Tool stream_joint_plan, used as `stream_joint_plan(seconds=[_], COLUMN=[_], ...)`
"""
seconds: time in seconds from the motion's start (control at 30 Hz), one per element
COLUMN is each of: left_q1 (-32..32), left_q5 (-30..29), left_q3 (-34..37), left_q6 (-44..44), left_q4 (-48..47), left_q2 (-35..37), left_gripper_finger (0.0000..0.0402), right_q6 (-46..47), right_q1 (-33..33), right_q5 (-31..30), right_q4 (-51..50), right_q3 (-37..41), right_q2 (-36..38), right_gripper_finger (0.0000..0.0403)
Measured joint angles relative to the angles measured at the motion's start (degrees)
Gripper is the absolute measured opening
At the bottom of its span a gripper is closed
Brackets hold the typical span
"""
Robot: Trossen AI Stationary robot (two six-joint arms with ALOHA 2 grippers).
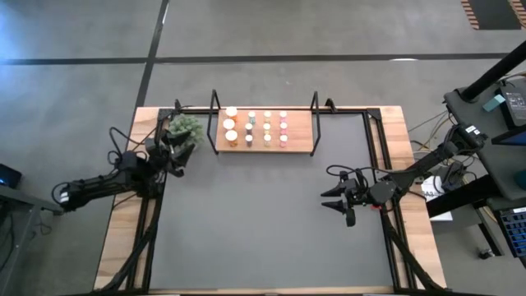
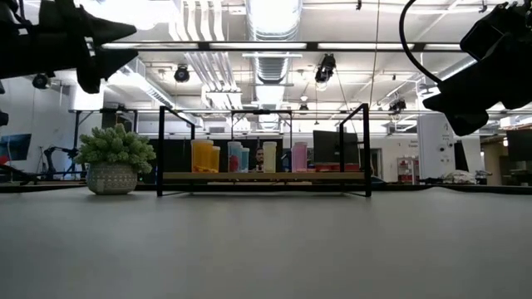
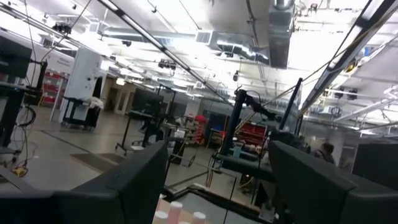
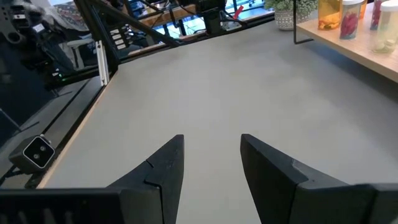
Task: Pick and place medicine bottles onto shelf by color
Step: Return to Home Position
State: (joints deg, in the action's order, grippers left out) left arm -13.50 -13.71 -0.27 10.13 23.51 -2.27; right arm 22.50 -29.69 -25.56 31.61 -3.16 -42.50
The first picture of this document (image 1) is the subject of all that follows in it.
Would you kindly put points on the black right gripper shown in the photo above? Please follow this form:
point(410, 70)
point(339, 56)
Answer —
point(358, 193)

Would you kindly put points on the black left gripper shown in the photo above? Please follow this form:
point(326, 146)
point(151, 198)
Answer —
point(162, 156)

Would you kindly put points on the orange medicine bottle white cap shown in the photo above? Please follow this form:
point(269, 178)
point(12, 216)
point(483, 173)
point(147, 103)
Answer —
point(228, 123)
point(231, 135)
point(231, 112)

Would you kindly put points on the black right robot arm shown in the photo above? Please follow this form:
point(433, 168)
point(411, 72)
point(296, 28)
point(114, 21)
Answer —
point(427, 160)

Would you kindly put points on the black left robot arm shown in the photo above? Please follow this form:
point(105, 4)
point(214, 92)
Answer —
point(98, 185)

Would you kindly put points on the wooden shelf black metal legs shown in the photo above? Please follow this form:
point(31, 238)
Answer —
point(300, 135)

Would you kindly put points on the green succulent plant in pot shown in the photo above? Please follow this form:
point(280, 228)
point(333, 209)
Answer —
point(193, 125)

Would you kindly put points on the small red clip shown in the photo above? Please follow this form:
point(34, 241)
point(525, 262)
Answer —
point(375, 207)

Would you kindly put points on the white printed paper sheet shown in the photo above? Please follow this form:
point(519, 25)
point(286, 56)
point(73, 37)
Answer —
point(441, 215)

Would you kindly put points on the dark grey side desk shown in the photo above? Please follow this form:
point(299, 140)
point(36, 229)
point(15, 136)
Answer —
point(476, 135)

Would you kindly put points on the small black floor object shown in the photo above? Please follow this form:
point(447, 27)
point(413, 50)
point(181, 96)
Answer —
point(485, 252)

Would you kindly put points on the black device blue light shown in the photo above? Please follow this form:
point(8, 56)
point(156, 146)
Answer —
point(8, 177)

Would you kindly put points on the small teal box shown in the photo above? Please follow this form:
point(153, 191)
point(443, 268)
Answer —
point(493, 103)

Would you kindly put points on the black tablet blue screen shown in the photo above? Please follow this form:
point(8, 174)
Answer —
point(513, 139)

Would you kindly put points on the black round pole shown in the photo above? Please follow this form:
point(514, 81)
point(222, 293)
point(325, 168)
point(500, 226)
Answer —
point(493, 74)

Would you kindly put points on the black power adapter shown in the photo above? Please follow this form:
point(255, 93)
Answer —
point(515, 104)

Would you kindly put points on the dark mat striped border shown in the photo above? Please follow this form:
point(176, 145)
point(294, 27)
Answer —
point(493, 14)

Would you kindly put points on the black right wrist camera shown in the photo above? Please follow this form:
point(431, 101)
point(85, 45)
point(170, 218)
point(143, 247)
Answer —
point(350, 218)

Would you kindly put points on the black aluminium table frame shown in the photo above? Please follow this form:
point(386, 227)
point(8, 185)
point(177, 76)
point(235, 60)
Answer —
point(345, 110)

